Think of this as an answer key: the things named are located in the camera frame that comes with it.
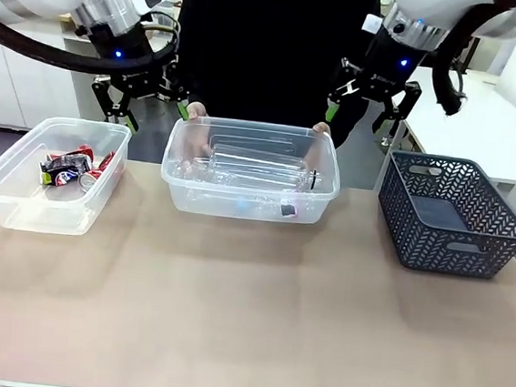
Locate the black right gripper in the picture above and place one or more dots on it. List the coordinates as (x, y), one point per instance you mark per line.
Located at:
(385, 78)

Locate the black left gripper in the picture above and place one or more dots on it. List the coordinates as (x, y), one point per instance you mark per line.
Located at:
(128, 69)

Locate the clear plastic container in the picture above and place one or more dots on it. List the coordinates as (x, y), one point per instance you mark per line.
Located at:
(248, 201)
(32, 208)

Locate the person's left forearm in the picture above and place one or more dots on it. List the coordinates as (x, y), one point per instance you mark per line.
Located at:
(346, 129)

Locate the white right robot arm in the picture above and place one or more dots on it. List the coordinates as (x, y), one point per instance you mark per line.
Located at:
(440, 10)

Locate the person's right forearm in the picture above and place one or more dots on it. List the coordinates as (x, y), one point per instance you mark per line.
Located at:
(194, 91)

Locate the dark gray plastic basket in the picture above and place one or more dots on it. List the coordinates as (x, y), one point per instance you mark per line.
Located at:
(447, 221)

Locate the person's right hand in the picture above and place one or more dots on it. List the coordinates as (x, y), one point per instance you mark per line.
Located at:
(198, 110)

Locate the person's left hand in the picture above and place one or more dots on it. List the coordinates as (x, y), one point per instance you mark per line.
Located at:
(321, 128)

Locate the flattened red soda can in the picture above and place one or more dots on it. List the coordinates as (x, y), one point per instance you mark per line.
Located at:
(103, 165)

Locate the crushed clear plastic bottle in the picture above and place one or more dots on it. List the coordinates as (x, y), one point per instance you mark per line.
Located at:
(200, 174)

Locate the crushed silver can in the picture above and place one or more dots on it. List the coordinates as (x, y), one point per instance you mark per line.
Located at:
(89, 182)

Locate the crushed black soda can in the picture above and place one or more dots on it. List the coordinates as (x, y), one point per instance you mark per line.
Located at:
(61, 170)

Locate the white background table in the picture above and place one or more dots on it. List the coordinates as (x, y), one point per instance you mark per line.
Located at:
(484, 124)

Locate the person torso in black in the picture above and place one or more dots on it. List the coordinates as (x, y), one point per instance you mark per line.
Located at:
(272, 44)

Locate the large clear plastic bottle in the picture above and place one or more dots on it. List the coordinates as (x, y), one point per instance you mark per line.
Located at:
(260, 168)

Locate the white low cabinet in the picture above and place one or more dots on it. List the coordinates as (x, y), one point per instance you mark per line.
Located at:
(17, 83)

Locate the clear bottle with black cap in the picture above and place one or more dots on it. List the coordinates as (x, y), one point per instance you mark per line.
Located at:
(279, 207)

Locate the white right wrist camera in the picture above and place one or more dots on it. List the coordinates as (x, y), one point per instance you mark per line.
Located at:
(372, 24)

